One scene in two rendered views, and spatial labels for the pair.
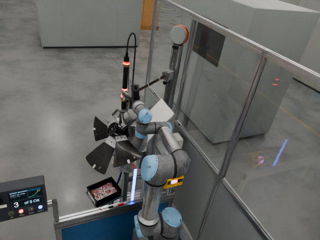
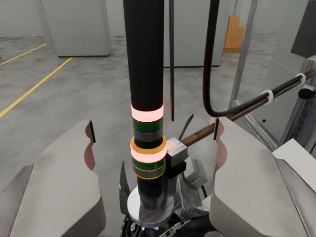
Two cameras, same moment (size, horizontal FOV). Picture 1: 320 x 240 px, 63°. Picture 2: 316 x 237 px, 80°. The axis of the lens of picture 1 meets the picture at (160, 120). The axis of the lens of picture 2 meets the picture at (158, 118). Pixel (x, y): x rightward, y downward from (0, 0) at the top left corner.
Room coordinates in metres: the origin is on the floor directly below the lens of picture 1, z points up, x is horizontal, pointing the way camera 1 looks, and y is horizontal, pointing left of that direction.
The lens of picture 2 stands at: (1.46, 0.19, 1.72)
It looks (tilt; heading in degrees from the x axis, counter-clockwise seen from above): 32 degrees down; 25
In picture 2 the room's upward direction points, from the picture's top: straight up
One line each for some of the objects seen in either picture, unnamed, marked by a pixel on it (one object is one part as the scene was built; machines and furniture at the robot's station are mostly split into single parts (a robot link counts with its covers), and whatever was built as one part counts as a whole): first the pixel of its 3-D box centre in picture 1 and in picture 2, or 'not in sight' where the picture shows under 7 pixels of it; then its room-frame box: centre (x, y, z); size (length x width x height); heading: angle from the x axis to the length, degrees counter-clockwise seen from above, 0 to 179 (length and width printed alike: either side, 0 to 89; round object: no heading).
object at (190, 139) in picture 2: (148, 85); (266, 98); (1.88, 0.14, 1.54); 0.54 x 0.01 x 0.01; 153
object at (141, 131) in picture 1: (144, 128); not in sight; (1.29, 0.08, 1.55); 0.11 x 0.08 x 0.11; 109
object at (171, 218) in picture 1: (169, 221); not in sight; (0.94, -0.14, 1.18); 0.13 x 0.12 x 0.14; 109
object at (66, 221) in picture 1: (119, 208); not in sight; (1.25, 0.20, 0.82); 0.90 x 0.04 x 0.08; 118
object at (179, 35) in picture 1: (179, 35); not in sight; (2.25, -0.05, 1.88); 0.17 x 0.15 x 0.16; 28
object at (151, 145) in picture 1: (146, 174); not in sight; (1.89, 0.04, 0.58); 0.09 x 0.04 x 1.15; 28
